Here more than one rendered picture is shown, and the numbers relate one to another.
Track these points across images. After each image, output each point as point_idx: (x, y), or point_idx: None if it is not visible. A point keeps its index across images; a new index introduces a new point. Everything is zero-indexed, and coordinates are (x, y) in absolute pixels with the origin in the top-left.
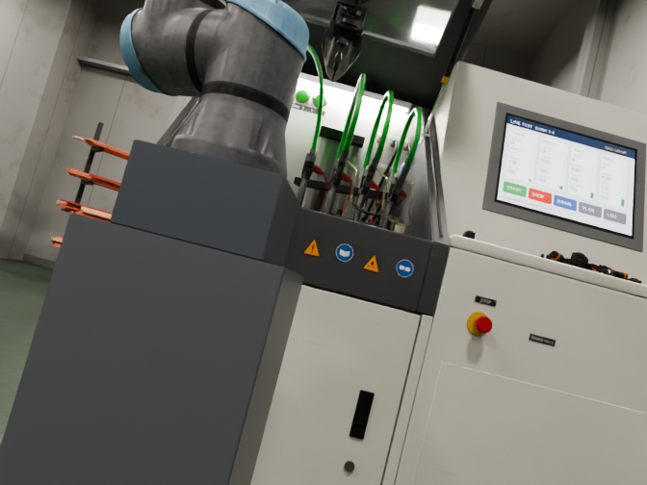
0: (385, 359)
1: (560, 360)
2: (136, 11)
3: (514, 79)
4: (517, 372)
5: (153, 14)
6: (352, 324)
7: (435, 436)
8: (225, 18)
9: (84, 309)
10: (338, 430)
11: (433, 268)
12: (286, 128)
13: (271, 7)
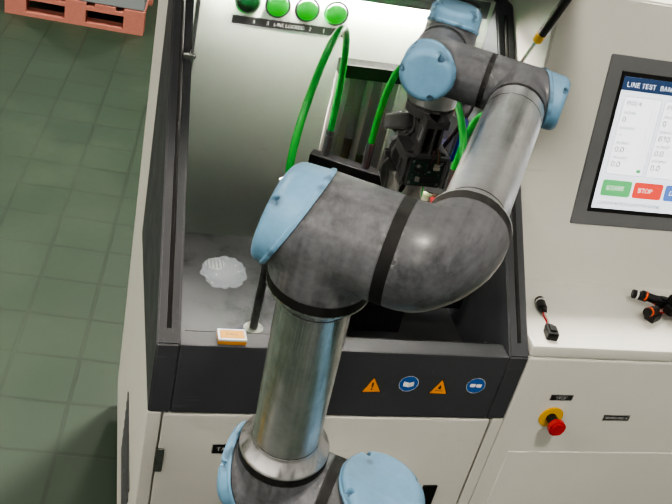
0: (450, 459)
1: (631, 429)
2: (230, 468)
3: (644, 7)
4: (585, 446)
5: (261, 498)
6: (416, 439)
7: (496, 503)
8: None
9: None
10: None
11: (508, 379)
12: (286, 63)
13: None
